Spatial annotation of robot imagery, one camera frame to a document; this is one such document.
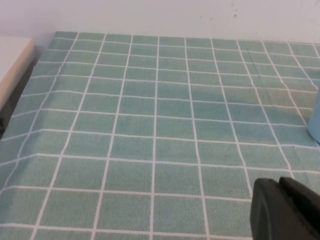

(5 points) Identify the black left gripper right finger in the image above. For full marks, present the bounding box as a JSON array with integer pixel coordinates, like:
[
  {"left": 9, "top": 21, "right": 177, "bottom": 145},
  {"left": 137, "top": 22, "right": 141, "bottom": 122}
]
[{"left": 278, "top": 176, "right": 320, "bottom": 240}]

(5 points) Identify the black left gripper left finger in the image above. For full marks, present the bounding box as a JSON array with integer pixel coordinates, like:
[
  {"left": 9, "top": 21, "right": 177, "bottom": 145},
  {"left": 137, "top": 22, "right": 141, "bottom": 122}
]
[{"left": 249, "top": 177, "right": 288, "bottom": 240}]

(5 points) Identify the light blue plastic cup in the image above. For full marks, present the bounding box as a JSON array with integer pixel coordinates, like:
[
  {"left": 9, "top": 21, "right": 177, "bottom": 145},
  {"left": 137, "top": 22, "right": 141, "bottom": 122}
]
[{"left": 307, "top": 84, "right": 320, "bottom": 145}]

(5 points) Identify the green checked tablecloth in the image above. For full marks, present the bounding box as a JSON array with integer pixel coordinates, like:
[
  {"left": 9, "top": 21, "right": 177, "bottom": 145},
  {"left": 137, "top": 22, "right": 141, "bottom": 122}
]
[{"left": 0, "top": 31, "right": 320, "bottom": 240}]

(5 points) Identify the white beige side table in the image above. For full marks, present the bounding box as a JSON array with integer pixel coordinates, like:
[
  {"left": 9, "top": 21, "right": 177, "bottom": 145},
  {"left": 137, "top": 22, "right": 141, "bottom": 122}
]
[{"left": 0, "top": 36, "right": 35, "bottom": 113}]

